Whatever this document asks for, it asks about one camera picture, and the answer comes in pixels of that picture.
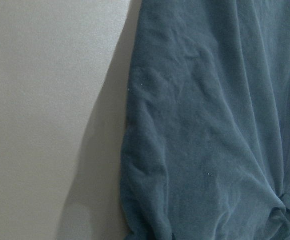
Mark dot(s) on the black graphic t-shirt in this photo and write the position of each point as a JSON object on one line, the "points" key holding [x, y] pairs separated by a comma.
{"points": [[206, 152]]}

